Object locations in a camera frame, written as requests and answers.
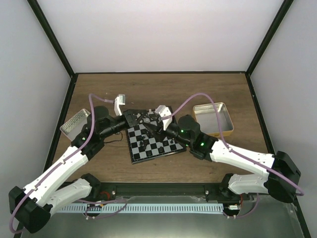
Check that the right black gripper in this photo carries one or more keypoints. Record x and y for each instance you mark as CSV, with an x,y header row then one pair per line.
x,y
155,130

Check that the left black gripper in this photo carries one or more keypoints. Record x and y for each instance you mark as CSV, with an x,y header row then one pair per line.
x,y
130,118

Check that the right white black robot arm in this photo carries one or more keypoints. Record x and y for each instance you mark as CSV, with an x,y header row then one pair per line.
x,y
272,174

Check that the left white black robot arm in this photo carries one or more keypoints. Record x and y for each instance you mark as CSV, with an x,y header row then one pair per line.
x,y
34,204

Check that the pile of black chess pieces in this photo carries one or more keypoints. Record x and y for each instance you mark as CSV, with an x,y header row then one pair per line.
x,y
143,141

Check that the black and silver chessboard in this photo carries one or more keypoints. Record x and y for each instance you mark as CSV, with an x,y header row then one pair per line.
x,y
139,155

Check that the gold metal tin tray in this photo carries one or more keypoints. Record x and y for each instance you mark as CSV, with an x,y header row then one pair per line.
x,y
205,115

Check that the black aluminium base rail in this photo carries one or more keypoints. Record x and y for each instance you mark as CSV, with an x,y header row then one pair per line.
x,y
112,190

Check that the light blue slotted cable duct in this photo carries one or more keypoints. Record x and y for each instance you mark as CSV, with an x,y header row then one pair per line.
x,y
139,208

